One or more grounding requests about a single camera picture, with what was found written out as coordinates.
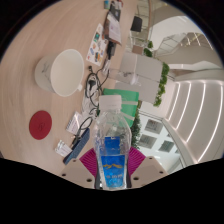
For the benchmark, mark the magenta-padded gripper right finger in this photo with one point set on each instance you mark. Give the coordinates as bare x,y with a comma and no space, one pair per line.
148,170

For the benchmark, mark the colourful sticker sheet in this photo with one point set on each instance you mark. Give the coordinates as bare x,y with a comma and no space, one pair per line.
96,45

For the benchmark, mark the white cabinet topped with plants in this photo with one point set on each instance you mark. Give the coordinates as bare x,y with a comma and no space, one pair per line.
143,75

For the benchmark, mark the small teal item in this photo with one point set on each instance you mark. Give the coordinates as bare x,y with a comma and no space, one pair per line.
106,4

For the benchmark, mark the black power adapter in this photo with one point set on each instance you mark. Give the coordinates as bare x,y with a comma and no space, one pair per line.
111,50

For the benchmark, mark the white printed card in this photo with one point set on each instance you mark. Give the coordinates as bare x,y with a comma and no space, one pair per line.
74,123

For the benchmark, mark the clear plastic tumbler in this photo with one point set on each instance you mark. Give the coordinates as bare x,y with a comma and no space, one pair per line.
125,76

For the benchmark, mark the flat round red coaster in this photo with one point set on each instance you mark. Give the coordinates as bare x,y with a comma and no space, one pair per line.
40,125

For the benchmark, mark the clear blue-labelled water bottle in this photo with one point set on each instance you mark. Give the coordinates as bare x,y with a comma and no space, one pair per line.
112,160

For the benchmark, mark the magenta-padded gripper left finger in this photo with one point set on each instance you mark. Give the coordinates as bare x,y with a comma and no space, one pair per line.
78,173

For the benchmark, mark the white ceramic mug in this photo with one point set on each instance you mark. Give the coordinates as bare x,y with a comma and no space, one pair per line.
65,71

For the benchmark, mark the small white card box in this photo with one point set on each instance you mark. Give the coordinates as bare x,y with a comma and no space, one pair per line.
62,148

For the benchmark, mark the black chair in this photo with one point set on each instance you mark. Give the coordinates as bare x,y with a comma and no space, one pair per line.
136,24

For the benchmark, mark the wooden planter with green plants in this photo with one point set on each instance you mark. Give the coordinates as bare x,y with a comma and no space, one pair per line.
138,49

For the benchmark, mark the open brown notebook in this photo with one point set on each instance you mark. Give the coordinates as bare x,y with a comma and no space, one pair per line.
113,30

